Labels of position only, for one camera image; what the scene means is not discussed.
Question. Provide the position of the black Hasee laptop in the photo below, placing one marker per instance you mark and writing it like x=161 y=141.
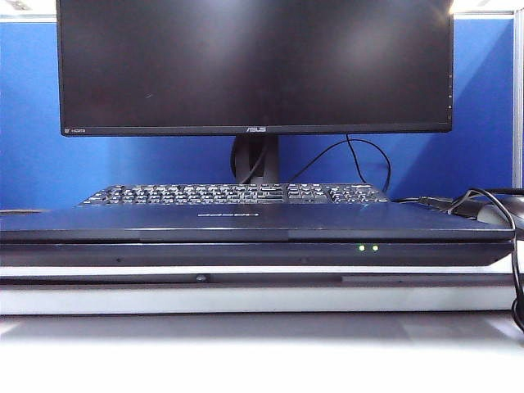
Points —
x=245 y=225

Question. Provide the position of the black desktop keyboard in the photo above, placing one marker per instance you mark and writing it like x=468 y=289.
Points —
x=229 y=194

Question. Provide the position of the round metal screw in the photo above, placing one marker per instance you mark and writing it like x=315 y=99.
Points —
x=200 y=278

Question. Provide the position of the black ASUS monitor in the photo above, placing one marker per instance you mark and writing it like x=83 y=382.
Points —
x=245 y=61

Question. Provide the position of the black computer mouse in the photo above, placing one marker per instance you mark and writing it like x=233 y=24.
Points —
x=493 y=213

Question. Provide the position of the dark metal rail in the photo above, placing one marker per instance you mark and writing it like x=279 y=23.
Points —
x=123 y=279

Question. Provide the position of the grey partition post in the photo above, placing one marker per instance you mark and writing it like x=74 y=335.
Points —
x=519 y=102

